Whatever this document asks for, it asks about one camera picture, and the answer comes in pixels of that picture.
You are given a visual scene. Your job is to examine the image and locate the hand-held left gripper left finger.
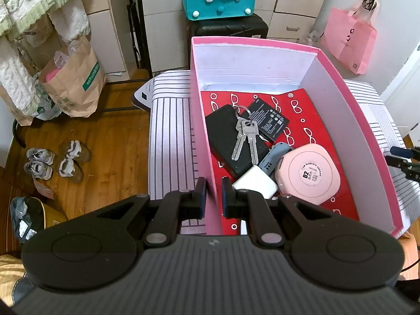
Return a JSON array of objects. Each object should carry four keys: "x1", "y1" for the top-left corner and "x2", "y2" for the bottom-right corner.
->
[{"x1": 95, "y1": 177, "x2": 208, "y2": 249}]

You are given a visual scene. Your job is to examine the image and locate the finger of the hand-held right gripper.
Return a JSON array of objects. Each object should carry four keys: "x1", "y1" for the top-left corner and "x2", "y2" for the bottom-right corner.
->
[
  {"x1": 384, "y1": 155, "x2": 420, "y2": 184},
  {"x1": 390, "y1": 146, "x2": 420, "y2": 161}
]

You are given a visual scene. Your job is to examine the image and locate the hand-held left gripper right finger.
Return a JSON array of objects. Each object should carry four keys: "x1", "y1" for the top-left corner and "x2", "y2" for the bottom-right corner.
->
[{"x1": 221, "y1": 176, "x2": 333, "y2": 249}]

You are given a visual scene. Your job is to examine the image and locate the white charger adapter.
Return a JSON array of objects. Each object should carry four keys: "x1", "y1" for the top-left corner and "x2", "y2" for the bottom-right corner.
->
[{"x1": 232, "y1": 165, "x2": 279, "y2": 201}]

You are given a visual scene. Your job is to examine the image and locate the grey-blue small device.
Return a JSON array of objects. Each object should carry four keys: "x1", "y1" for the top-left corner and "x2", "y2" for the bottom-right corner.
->
[{"x1": 259, "y1": 142, "x2": 294, "y2": 176}]

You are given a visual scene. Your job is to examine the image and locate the two silver keys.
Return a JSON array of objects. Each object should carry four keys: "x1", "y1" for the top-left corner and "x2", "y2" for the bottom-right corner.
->
[{"x1": 231, "y1": 105, "x2": 258, "y2": 165}]

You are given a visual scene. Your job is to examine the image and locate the pink cardboard box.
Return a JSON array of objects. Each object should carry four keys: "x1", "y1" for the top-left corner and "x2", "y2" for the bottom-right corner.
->
[{"x1": 190, "y1": 36, "x2": 403, "y2": 238}]

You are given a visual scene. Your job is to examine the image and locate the pink round compact case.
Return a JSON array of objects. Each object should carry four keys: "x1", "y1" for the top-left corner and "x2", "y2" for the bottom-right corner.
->
[{"x1": 276, "y1": 143, "x2": 343, "y2": 207}]

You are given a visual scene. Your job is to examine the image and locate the black power bank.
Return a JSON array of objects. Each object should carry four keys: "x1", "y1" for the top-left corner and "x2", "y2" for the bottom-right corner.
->
[{"x1": 205, "y1": 104, "x2": 270, "y2": 178}]

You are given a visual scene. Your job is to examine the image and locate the white door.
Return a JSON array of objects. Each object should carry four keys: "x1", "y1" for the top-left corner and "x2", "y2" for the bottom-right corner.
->
[{"x1": 381, "y1": 43, "x2": 420, "y2": 128}]

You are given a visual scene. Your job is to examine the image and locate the black flat battery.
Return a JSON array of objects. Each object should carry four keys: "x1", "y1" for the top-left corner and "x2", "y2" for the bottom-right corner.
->
[{"x1": 246, "y1": 99, "x2": 291, "y2": 143}]

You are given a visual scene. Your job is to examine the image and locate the pink tote bag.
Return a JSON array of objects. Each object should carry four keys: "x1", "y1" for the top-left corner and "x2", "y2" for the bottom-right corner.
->
[{"x1": 321, "y1": 2, "x2": 378, "y2": 75}]

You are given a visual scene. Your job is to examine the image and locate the brown and white shoe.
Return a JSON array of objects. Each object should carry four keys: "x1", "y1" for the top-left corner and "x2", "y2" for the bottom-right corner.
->
[
  {"x1": 57, "y1": 157, "x2": 84, "y2": 183},
  {"x1": 59, "y1": 140, "x2": 92, "y2": 163}
]

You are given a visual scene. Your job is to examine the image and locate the yellow bin with black liner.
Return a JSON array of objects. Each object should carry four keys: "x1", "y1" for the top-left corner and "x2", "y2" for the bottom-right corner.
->
[{"x1": 10, "y1": 197, "x2": 68, "y2": 245}]

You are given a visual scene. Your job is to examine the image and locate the small paper slip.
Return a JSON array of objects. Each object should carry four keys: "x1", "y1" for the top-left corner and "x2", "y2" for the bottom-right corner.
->
[{"x1": 33, "y1": 180, "x2": 55, "y2": 201}]

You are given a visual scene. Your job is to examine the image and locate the white wooden wardrobe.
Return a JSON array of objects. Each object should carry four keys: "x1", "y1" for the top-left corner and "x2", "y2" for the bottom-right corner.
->
[{"x1": 139, "y1": 0, "x2": 332, "y2": 73}]

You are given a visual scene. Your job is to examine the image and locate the grey and white sneaker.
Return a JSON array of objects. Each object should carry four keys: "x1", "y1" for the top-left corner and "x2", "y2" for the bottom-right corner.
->
[
  {"x1": 26, "y1": 148, "x2": 55, "y2": 165},
  {"x1": 24, "y1": 161, "x2": 53, "y2": 180}
]

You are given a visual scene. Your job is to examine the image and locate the black suitcase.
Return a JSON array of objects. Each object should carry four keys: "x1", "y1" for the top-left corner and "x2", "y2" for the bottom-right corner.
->
[{"x1": 187, "y1": 15, "x2": 269, "y2": 38}]

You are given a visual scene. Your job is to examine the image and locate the black stand pole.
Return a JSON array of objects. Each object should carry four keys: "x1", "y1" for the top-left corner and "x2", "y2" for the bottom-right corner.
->
[{"x1": 125, "y1": 0, "x2": 153, "y2": 79}]

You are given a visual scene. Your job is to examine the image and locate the brown paper bag green label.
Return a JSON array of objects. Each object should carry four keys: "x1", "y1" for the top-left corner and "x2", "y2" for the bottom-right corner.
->
[{"x1": 39, "y1": 36, "x2": 107, "y2": 118}]

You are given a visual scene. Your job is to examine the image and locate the white and green plastic bag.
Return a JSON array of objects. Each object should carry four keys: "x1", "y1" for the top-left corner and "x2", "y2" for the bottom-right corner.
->
[{"x1": 33, "y1": 83, "x2": 63, "y2": 121}]

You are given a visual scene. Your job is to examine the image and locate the yellow striped cloth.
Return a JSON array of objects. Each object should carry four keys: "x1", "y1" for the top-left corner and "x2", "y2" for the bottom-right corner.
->
[{"x1": 0, "y1": 254, "x2": 36, "y2": 306}]

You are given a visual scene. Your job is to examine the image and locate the plain brown paper bag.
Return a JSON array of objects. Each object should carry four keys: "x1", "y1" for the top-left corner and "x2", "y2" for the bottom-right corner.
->
[{"x1": 0, "y1": 85, "x2": 36, "y2": 127}]

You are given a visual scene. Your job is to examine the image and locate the white fluffy garment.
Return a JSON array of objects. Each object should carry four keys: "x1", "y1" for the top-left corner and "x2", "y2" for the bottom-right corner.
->
[{"x1": 0, "y1": 0, "x2": 91, "y2": 112}]

